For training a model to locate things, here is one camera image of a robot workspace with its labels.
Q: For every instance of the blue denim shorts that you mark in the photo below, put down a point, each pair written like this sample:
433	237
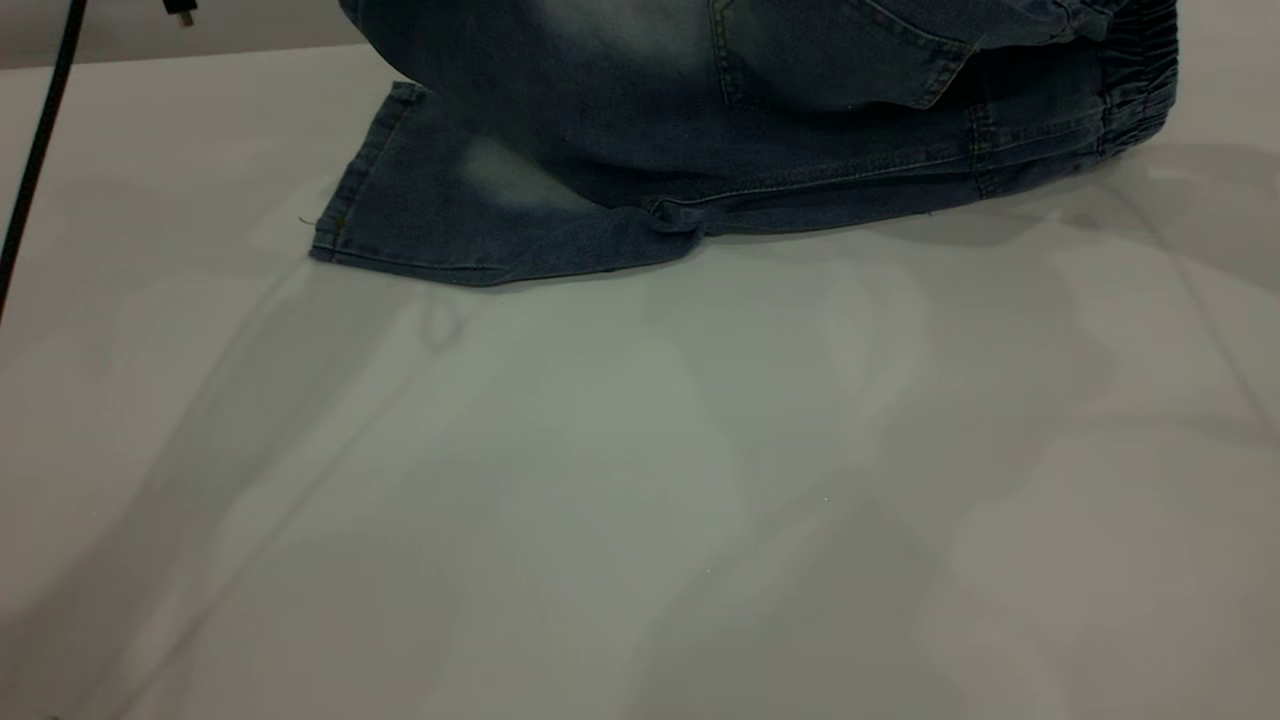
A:
800	150

